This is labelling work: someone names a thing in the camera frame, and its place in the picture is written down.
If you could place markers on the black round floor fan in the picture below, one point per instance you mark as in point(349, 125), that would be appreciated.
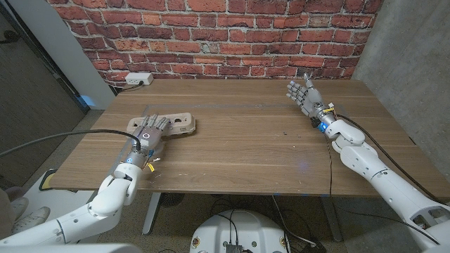
point(171, 199)

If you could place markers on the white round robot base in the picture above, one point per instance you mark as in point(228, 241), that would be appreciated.
point(242, 230)

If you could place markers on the brown cardboard egg carton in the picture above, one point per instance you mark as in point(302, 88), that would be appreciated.
point(181, 123)

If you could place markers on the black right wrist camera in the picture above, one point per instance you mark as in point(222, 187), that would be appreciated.
point(315, 123)

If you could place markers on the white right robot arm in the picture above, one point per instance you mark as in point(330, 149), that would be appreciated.
point(386, 182)

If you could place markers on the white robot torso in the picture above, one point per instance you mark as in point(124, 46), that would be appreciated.
point(70, 248)

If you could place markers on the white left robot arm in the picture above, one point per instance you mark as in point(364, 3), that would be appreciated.
point(105, 204)

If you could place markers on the grey metal table leg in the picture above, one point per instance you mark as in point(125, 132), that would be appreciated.
point(332, 221)
point(152, 214)

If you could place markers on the white sneaker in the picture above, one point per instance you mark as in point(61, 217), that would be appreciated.
point(31, 219)
point(20, 205)

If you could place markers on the beige trouser leg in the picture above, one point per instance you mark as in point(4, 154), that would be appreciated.
point(6, 214)

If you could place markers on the white power strip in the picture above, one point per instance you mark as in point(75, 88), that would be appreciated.
point(139, 78)

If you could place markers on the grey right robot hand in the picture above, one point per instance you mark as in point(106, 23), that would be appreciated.
point(313, 100)

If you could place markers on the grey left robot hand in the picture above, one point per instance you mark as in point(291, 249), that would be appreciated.
point(147, 140)

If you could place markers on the white floor platform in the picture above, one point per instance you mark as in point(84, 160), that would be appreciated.
point(63, 200)

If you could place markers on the dark grey door panel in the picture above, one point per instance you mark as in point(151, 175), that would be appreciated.
point(31, 105)

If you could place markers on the red brick printed backdrop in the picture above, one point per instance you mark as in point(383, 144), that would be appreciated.
point(228, 38)

